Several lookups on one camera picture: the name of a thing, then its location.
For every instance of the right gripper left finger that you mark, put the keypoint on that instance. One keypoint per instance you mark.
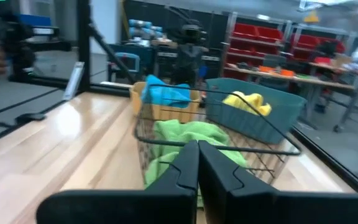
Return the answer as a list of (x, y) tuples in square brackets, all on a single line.
[(135, 205)]

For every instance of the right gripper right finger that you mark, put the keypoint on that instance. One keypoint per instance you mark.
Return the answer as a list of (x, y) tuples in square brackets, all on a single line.
[(259, 207)]

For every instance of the green microfiber towel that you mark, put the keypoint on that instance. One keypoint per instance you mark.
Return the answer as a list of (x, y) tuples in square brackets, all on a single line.
[(191, 130), (160, 161)]

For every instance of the yellow microfiber towel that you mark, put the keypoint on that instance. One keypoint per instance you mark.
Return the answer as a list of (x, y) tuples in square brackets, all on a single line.
[(244, 99), (264, 109)]

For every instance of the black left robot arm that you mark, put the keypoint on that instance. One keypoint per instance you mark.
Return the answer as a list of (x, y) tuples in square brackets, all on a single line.
[(188, 59)]

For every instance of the teal plastic basket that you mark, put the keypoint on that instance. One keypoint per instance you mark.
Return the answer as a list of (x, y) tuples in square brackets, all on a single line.
[(259, 124)]

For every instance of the yellow plastic basket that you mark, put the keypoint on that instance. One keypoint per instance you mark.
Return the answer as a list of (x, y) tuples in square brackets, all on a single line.
[(166, 113)]

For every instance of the wooden workbench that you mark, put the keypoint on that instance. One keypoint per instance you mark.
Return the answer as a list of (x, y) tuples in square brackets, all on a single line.
[(306, 81)]

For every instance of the silver aluminium extrusion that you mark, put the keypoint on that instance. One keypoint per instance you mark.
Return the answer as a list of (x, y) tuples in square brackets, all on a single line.
[(73, 81)]

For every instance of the shelf with red bins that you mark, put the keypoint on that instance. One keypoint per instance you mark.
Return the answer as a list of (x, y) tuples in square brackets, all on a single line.
[(309, 40), (253, 31)]

